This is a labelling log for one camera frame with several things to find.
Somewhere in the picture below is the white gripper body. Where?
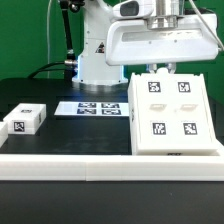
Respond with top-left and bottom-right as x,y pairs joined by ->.
105,0 -> 221,65

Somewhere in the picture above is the white cabinet door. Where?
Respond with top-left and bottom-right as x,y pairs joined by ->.
136,75 -> 174,150
172,74 -> 218,150

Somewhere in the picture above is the white cabinet body box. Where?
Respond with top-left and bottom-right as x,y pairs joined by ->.
128,74 -> 221,156

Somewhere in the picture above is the white cabinet top block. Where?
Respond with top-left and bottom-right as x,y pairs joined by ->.
3,103 -> 46,135

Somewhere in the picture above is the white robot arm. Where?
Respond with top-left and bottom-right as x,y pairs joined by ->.
73,0 -> 224,88

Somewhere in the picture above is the white base marker plate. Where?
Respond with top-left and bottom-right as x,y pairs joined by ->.
55,101 -> 129,117

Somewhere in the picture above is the white U-shaped fence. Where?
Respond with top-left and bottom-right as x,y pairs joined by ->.
0,119 -> 224,181

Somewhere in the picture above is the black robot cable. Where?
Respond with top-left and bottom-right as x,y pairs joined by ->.
27,0 -> 85,80

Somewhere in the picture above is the grey thin cable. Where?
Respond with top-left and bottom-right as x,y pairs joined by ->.
45,0 -> 54,80

